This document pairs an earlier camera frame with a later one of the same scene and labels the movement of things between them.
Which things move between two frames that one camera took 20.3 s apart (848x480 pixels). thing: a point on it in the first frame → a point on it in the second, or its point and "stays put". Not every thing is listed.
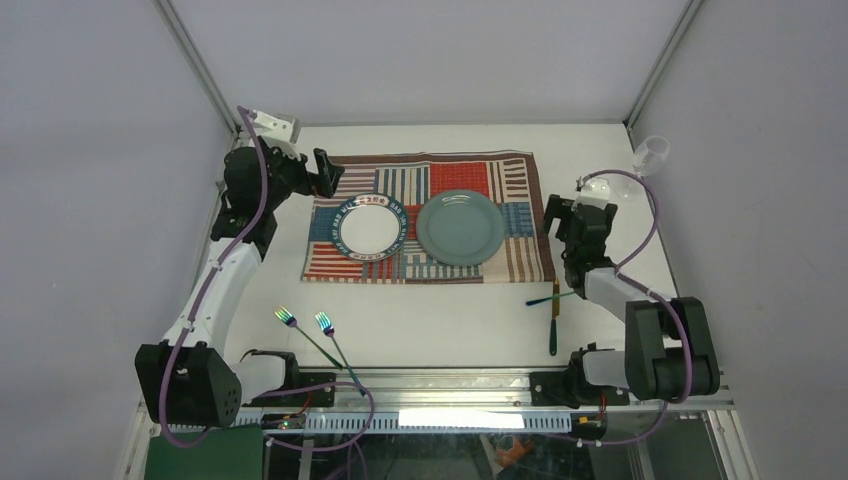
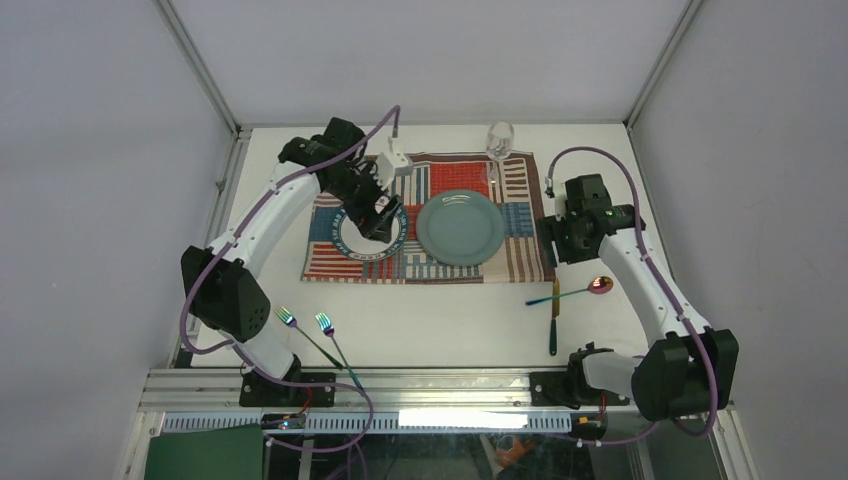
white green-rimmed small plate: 369,227 stays put
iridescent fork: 285,315 stays put
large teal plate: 460,227 stays put
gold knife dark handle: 555,315 stays put
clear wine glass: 650,156 → 499,141
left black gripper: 326,179 → 375,224
